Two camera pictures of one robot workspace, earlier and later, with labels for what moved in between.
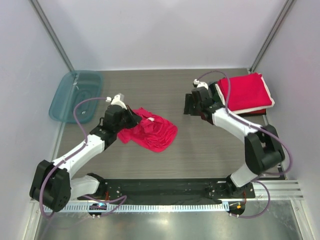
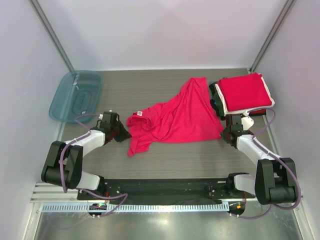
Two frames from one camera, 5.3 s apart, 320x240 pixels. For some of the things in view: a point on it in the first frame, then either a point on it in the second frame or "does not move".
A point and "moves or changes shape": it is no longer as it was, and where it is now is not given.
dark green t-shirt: [216, 97] does not move
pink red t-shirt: [246, 92] does not move
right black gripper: [190, 100] -> [223, 134]
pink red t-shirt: [154, 131] moves or changes shape
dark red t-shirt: [260, 111] does not move
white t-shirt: [248, 109] does not move
